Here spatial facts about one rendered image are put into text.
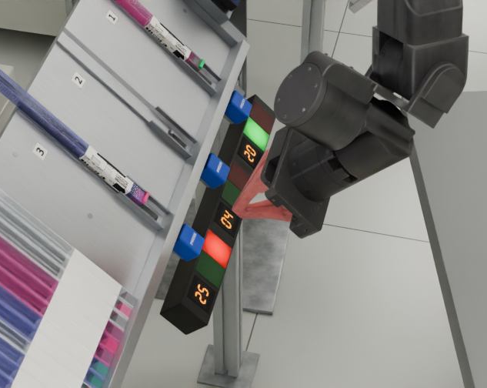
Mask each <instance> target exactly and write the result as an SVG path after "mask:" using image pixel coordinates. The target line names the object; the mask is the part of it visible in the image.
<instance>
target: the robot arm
mask: <svg viewBox="0 0 487 388"><path fill-rule="evenodd" d="M462 21H463V0H377V25H376V26H372V64H371V65H370V67H369V69H368V70H367V72H366V73H365V74H364V75H363V74H361V73H359V72H357V71H356V70H354V69H353V67H352V66H350V67H349V66H347V65H345V64H344V63H342V62H339V61H337V60H335V59H333V58H331V57H329V56H328V54H327V53H325V54H323V53H321V52H319V51H314V52H310V53H309V54H308V55H307V56H306V58H305V60H304V62H303V63H302V64H301V65H299V66H297V67H296V68H294V69H293V70H292V71H291V72H290V73H289V74H288V75H287V76H286V77H285V78H284V80H283V81H282V83H281V85H280V86H279V89H278V91H277V93H276V96H275V101H274V113H275V117H276V118H277V120H279V121H280V122H281V123H282V124H284V125H285V127H283V128H281V129H280V130H278V131H276V133H275V136H274V139H273V141H272V144H271V147H270V149H267V150H265V153H264V154H263V156H262V157H261V159H260V161H259V163H258V165H257V166H256V168H255V170H254V172H253V173H252V175H251V177H250V178H249V180H248V182H247V183H246V185H245V187H244V189H243V190H242V192H241V193H240V195H239V196H238V198H237V199H236V201H235V203H234V205H233V207H232V211H233V212H234V213H235V214H236V215H237V216H239V217H240V218H242V219H277V220H282V221H286V222H290V225H289V229H290V230H291V231H292V232H293V233H294V234H296V235H297V237H299V238H300V239H303V238H305V237H307V236H311V235H313V234H315V233H317V232H319V231H321V230H322V226H323V223H324V220H325V214H326V212H327V208H328V206H329V200H330V198H331V196H333V195H335V194H336V193H338V192H341V191H342V190H344V189H347V188H348V187H350V186H353V185H355V184H356V183H358V182H361V181H362V180H364V179H367V178H368V177H370V176H373V175H375V174H376V173H378V172H380V171H382V170H383V169H386V168H388V167H389V166H392V165H394V164H396V163H397V162H400V161H402V160H403V159H406V158H408V157H409V156H410V155H411V154H412V151H413V148H414V140H413V136H414V134H415V130H414V129H411V128H410V126H409V121H408V118H407V117H406V116H404V115H403V114H402V112H401V111H400V110H399V109H398V108H397V107H399V108H400V109H402V110H403V111H405V112H407V113H408V114H410V115H412V116H413V117H415V118H417V119H418V120H419V121H421V122H423V123H425V124H426V125H428V126H429V127H431V128H433V129H434V128H435V126H436V124H437V123H438V121H439V120H440V118H441V117H442V115H443V114H444V113H446V114H448V112H449V110H450V108H451V107H452V106H453V104H454V103H455V101H456V99H457V98H458V97H459V96H460V95H461V93H462V91H463V89H464V87H465V84H466V80H467V75H468V58H469V35H467V34H465V33H462ZM394 92H395V93H397V94H398V95H400V96H401V97H403V98H405V99H407V100H409V102H406V101H404V100H402V99H400V98H399V97H398V96H397V95H394V94H393V93H394ZM375 93H376V94H378V95H380V96H381V97H383V98H384V99H386V100H384V99H380V100H379V99H377V98H376V97H375V96H373V95H374V94H375ZM396 106H397V107H396ZM259 192H260V193H265V197H266V198H267V200H263V201H260V202H254V203H251V204H250V202H251V201H252V199H253V198H254V197H255V196H256V195H257V194H258V193H259Z"/></svg>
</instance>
